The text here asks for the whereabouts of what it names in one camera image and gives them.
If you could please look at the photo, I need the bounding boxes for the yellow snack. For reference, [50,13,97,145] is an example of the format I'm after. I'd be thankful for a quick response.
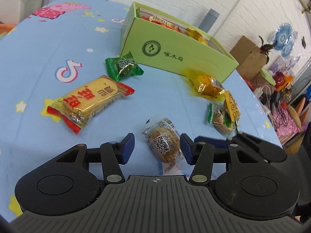
[186,28,208,45]

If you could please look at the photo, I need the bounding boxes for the green candy packet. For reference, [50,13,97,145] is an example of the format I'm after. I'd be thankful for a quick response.
[105,51,144,82]

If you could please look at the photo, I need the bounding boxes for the green biscuit packet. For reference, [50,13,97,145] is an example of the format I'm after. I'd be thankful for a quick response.
[206,103,240,135]

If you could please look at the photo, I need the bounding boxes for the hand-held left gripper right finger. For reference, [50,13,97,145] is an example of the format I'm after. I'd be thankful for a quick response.
[179,133,261,185]

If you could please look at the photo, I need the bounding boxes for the blue printed tablecloth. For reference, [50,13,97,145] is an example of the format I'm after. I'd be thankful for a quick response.
[0,0,283,224]

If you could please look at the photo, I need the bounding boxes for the grey bottle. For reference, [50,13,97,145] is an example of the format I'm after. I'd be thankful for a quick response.
[199,8,220,32]

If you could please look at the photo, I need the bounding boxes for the green cardboard box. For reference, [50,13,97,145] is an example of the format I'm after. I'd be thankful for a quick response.
[119,1,239,84]

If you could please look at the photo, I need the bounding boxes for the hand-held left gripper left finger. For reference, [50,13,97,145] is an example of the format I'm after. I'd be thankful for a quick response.
[56,133,135,184]

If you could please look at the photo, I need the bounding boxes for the orange-red snack packet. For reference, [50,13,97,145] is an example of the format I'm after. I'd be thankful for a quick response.
[140,15,186,32]

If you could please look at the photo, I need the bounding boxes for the wooden stool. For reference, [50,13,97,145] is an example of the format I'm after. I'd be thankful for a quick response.
[288,97,308,128]

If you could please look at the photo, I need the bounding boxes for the yellow crisps packet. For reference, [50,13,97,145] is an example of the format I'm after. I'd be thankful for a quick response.
[223,90,241,127]

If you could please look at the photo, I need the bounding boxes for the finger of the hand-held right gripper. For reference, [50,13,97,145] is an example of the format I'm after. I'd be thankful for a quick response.
[194,136,230,149]
[230,134,271,163]

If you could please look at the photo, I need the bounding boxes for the dark red plant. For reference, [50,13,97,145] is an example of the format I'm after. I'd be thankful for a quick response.
[258,35,276,65]

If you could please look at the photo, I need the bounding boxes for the white power strip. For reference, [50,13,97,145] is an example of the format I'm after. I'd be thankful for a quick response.
[254,85,273,113]

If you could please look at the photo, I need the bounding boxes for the brown cardboard box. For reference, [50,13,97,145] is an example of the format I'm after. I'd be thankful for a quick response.
[230,35,266,82]

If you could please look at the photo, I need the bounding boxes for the golden yellow clear packet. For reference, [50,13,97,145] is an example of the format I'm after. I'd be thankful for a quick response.
[183,68,226,102]

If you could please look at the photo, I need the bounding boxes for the pink cloth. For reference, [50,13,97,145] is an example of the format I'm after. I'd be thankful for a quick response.
[270,104,304,139]

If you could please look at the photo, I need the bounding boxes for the clear round cake packet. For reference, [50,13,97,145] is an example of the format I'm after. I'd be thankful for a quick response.
[142,117,189,175]

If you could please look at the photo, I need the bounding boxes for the yellow rice cracker packet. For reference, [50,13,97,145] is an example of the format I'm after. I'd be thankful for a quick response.
[46,75,135,135]

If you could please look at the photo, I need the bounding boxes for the orange basin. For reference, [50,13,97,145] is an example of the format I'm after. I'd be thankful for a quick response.
[0,24,17,39]

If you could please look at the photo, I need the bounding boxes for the black office chair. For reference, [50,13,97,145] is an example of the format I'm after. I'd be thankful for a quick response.
[279,121,311,224]

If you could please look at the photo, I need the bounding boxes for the small light green box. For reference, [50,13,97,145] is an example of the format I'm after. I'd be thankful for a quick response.
[261,68,276,85]

